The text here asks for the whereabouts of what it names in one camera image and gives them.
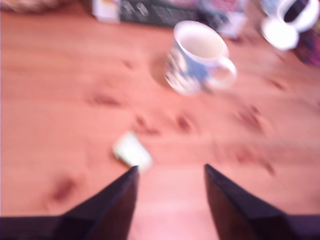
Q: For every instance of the cartoon print ceramic mug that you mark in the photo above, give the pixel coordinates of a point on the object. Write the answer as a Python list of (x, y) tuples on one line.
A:
[(195, 62)]

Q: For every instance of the cardboard can tray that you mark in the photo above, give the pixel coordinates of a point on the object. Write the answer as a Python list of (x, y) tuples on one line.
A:
[(155, 15)]

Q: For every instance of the small white round camera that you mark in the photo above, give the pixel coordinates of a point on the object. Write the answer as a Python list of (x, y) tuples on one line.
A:
[(280, 35)]

